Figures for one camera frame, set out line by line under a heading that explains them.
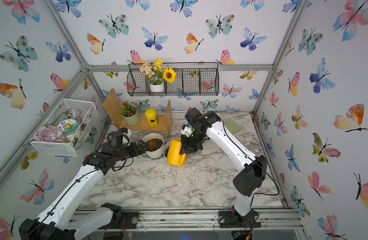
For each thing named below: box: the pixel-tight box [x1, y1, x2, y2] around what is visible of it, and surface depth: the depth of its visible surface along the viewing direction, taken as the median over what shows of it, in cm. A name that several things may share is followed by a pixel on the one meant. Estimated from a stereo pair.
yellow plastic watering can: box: [166, 138, 186, 167], surface depth 75 cm
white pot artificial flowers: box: [139, 58, 177, 92], surface depth 86 cm
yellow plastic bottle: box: [145, 108, 159, 127], surface depth 98 cm
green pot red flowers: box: [118, 100, 141, 126], surface depth 99 cm
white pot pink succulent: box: [163, 140, 171, 159], surface depth 91 cm
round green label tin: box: [58, 119, 79, 135], surface depth 67 cm
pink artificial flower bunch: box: [32, 125, 65, 142], surface depth 61 cm
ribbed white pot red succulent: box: [142, 133, 164, 159], surface depth 95 cm
